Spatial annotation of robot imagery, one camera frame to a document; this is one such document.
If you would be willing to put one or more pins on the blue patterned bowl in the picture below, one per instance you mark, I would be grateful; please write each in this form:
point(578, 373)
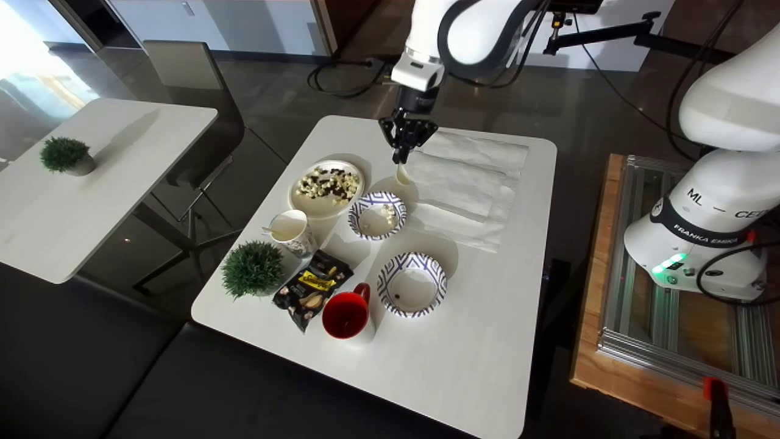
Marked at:
point(379, 221)
point(413, 283)

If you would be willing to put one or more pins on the wooden base board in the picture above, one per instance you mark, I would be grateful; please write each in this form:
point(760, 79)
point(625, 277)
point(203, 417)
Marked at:
point(589, 356)

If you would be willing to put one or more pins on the white patterned cup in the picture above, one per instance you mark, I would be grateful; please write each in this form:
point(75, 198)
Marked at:
point(288, 226)

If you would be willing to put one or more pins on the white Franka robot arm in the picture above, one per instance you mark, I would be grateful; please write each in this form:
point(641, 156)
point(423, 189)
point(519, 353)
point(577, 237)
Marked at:
point(733, 106)

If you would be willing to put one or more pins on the white side table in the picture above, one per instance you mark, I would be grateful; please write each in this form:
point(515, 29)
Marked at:
point(75, 221)

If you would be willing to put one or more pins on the red and white mug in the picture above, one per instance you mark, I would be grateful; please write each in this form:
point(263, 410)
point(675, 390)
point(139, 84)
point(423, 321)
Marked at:
point(345, 315)

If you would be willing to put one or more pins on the black metal chair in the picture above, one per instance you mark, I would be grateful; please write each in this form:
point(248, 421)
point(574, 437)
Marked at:
point(195, 75)

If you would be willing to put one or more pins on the white round plate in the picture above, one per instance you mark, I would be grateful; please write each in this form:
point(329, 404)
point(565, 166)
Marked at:
point(309, 204)

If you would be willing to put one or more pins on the popcorn and coffee beans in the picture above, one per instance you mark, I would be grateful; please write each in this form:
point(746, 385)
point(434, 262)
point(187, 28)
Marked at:
point(329, 183)

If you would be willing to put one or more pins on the folded white paper towel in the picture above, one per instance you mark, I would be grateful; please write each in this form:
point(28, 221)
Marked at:
point(467, 195)

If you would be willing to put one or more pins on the small dark bowl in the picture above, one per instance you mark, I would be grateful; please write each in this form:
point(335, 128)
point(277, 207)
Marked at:
point(313, 289)

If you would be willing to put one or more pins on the large white paper towel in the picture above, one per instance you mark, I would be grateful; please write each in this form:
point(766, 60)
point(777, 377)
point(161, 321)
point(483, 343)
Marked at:
point(489, 149)

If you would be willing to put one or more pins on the small bar clamp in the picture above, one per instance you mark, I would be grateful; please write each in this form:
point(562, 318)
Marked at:
point(719, 404)

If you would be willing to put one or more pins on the small green potted plant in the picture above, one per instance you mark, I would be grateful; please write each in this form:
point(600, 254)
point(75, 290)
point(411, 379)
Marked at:
point(254, 270)
point(65, 155)

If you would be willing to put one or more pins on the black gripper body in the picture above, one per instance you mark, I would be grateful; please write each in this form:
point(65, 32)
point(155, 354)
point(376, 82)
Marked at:
point(411, 118)

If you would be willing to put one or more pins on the black camera boom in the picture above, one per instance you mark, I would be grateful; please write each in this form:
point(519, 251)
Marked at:
point(618, 36)

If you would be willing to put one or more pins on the aluminium rail frame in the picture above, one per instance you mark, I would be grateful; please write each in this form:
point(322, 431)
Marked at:
point(683, 325)

